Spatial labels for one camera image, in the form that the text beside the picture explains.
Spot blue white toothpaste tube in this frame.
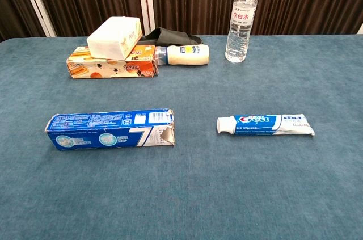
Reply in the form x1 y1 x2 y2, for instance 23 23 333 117
217 113 315 137

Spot blue toothpaste carton box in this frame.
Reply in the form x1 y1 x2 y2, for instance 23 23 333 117
44 108 175 151

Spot orange snack carton box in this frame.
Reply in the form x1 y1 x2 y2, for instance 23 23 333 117
66 44 159 79

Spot cream bottle with blue cap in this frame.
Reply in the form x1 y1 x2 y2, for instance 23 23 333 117
154 44 210 66

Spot black rubber slipper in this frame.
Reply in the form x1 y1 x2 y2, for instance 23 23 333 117
138 27 204 47

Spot clear plastic water bottle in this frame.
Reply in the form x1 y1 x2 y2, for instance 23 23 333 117
225 0 259 64

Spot white tissue pack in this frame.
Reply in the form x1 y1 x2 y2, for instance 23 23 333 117
86 16 143 61

